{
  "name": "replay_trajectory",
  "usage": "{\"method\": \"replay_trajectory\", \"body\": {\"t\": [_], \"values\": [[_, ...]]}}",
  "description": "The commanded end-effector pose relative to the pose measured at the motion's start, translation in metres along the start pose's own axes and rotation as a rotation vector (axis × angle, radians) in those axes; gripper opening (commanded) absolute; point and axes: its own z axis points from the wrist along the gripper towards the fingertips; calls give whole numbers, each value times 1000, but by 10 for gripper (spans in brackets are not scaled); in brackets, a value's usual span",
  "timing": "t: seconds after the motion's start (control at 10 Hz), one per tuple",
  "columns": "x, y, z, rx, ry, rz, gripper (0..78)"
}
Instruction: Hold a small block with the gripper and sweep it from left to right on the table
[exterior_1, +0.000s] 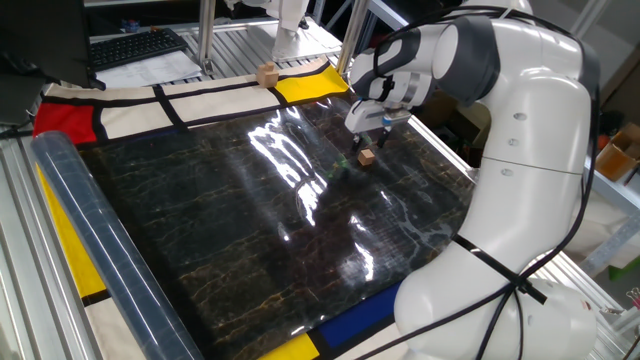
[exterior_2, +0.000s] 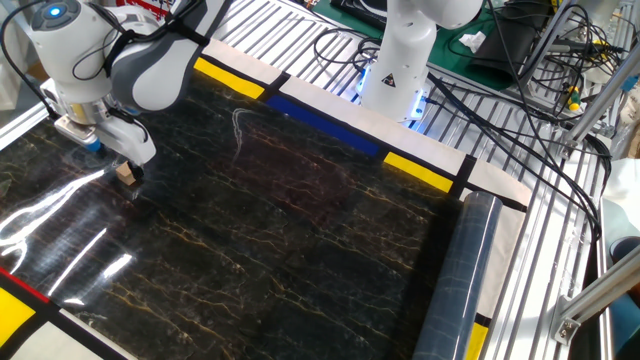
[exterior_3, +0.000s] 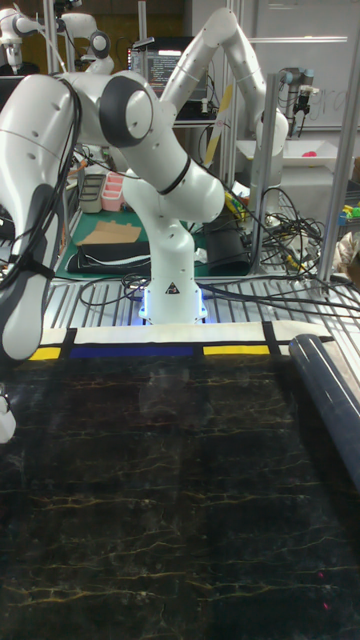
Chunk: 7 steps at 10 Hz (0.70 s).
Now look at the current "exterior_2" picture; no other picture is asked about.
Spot small wooden cube block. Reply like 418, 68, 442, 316
115, 160, 137, 187

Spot aluminium frame post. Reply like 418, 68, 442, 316
549, 254, 640, 346
562, 47, 640, 157
519, 0, 576, 84

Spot green cutting mat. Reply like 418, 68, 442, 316
312, 0, 551, 91

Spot yellow green screwdriver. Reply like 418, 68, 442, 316
564, 84, 582, 112

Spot white plastic sheet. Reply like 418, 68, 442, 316
599, 158, 640, 251

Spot coiled black cable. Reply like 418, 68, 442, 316
312, 27, 384, 76

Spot black marble pattern mat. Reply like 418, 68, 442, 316
0, 72, 504, 360

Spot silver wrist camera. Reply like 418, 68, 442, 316
53, 114, 104, 154

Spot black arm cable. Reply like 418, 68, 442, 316
0, 0, 201, 121

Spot teal round bin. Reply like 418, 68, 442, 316
608, 235, 640, 354

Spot black flat device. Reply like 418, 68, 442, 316
329, 0, 390, 31

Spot black camera cable plug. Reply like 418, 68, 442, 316
107, 107, 150, 144

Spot red white sign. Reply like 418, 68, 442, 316
124, 0, 174, 19

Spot Mondrian pattern tablecloth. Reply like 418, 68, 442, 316
0, 35, 534, 360

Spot tangled black cables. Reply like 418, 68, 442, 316
544, 0, 626, 121

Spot black base cable bundle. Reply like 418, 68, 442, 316
424, 72, 614, 241

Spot crumpled white paper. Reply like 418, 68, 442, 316
458, 30, 487, 54

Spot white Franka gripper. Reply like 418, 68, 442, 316
39, 78, 157, 180

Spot black fabric pouch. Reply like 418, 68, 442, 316
469, 2, 551, 84

